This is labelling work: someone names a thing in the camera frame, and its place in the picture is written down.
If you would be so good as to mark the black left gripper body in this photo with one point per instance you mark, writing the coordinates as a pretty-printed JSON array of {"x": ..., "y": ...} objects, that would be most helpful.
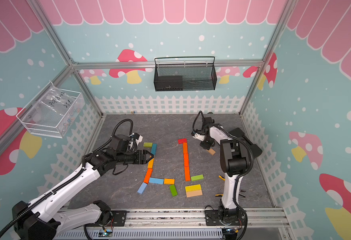
[{"x": 137, "y": 157}]

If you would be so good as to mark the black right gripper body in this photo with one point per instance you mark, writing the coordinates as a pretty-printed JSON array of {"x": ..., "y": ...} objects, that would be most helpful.
[{"x": 206, "y": 143}]

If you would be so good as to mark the yellow-orange long block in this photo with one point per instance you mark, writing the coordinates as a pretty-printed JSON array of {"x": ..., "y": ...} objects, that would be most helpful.
[{"x": 151, "y": 163}]

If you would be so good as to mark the lime green small block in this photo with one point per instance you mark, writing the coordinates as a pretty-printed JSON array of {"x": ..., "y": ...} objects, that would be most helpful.
[{"x": 148, "y": 145}]

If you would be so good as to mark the teal long block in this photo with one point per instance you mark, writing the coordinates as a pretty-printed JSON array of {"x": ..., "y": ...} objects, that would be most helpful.
[{"x": 153, "y": 149}]

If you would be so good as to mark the orange long block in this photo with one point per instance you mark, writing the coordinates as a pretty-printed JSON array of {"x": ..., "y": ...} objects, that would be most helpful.
[{"x": 148, "y": 175}]

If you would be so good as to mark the red block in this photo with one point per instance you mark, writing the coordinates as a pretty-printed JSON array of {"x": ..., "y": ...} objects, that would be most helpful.
[{"x": 181, "y": 141}]

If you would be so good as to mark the blue long block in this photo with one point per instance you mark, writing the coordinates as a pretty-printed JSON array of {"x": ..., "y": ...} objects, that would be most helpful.
[{"x": 156, "y": 181}]

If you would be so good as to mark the light blue block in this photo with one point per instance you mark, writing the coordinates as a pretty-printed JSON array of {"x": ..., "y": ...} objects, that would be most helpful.
[{"x": 142, "y": 188}]

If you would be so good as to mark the small orange-yellow block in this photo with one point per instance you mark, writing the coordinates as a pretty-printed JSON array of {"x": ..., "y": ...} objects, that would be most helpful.
[{"x": 169, "y": 181}]

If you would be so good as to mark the tan long block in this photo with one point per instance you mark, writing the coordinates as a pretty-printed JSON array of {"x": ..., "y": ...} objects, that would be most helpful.
[{"x": 211, "y": 151}]

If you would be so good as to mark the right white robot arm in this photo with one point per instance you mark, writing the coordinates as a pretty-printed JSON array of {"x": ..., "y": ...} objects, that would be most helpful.
[{"x": 236, "y": 161}]

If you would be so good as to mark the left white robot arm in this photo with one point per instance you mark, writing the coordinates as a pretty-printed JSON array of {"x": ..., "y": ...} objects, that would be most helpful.
[{"x": 40, "y": 218}]

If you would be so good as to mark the yellow-green wide block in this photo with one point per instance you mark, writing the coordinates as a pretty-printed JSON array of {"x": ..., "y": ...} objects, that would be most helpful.
[{"x": 193, "y": 188}]

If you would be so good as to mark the black plastic tool case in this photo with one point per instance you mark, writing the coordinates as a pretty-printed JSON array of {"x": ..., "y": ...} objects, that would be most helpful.
[{"x": 256, "y": 150}]

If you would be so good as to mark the black box in basket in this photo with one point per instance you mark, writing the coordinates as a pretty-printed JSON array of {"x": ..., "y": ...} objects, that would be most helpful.
[{"x": 168, "y": 83}]

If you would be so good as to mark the green circuit board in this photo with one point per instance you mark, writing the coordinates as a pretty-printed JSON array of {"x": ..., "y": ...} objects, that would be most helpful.
[{"x": 106, "y": 233}]

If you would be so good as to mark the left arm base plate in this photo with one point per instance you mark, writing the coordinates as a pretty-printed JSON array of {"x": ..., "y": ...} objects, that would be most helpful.
[{"x": 118, "y": 218}]

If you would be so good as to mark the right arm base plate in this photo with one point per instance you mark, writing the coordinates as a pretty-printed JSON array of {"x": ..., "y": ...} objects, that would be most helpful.
[{"x": 232, "y": 217}]

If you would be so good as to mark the black wire mesh basket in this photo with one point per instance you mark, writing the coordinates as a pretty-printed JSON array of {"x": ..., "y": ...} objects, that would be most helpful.
[{"x": 198, "y": 73}]

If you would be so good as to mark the clear plastic wall bin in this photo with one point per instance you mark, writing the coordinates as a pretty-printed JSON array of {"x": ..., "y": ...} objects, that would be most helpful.
[{"x": 52, "y": 113}]

